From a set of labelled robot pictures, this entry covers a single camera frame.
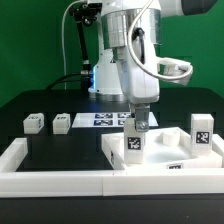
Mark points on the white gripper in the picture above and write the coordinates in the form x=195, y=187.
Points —
x=137, y=86

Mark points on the white square table top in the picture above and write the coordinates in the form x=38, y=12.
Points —
x=167, y=148

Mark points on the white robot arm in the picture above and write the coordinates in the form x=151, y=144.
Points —
x=131, y=29

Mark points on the white tag sheet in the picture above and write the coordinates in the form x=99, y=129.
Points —
x=109, y=119

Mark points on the white U-shaped obstacle fence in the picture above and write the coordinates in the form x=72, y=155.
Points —
x=100, y=183

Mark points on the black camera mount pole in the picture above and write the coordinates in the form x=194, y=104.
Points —
x=85, y=15

